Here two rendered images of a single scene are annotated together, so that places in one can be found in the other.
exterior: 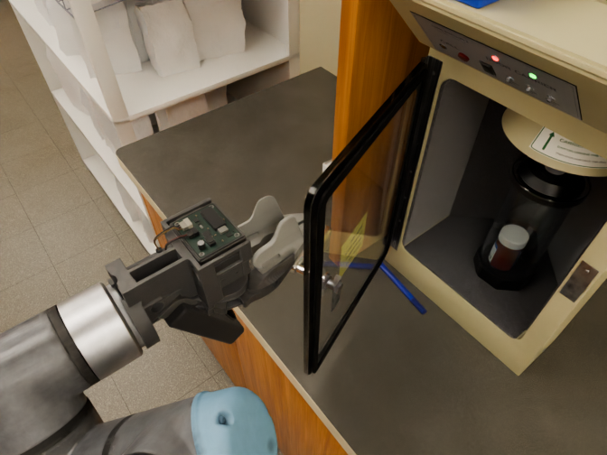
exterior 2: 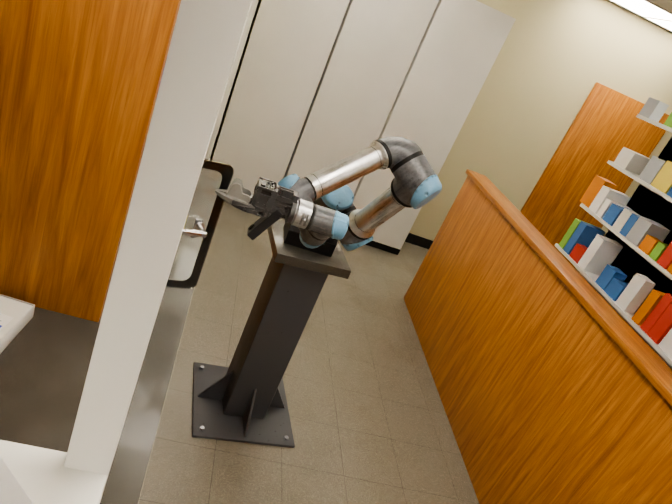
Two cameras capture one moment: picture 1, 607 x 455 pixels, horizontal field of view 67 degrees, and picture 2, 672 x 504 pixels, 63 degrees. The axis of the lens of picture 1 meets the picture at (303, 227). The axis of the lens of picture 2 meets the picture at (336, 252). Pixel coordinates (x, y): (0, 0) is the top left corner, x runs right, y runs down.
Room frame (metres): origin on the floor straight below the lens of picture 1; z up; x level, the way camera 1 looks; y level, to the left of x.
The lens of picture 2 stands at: (1.44, 0.82, 1.88)
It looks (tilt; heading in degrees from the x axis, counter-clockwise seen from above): 24 degrees down; 202
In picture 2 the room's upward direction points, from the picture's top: 24 degrees clockwise
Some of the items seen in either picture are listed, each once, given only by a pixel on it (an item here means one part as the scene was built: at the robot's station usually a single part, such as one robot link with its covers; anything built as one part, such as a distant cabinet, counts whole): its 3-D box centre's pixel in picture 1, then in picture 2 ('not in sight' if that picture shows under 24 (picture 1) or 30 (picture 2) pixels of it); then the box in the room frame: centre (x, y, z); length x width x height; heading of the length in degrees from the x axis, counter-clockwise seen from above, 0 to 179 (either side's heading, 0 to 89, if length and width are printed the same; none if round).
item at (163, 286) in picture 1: (186, 275); (273, 201); (0.25, 0.11, 1.34); 0.12 x 0.08 x 0.09; 128
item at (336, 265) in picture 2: not in sight; (307, 246); (-0.46, -0.09, 0.92); 0.32 x 0.32 x 0.04; 45
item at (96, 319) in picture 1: (104, 324); (300, 213); (0.20, 0.17, 1.33); 0.08 x 0.05 x 0.08; 38
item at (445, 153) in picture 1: (532, 185); not in sight; (0.53, -0.36, 1.19); 0.26 x 0.24 x 0.35; 38
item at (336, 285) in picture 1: (332, 292); not in sight; (0.34, -0.04, 1.18); 0.02 x 0.02 x 0.06; 59
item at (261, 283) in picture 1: (254, 274); not in sight; (0.27, 0.05, 1.31); 0.09 x 0.05 x 0.02; 128
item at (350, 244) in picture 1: (360, 232); (159, 223); (0.44, -0.08, 1.19); 0.30 x 0.01 x 0.40; 149
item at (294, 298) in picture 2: not in sight; (271, 333); (-0.46, -0.09, 0.45); 0.48 x 0.48 x 0.90; 45
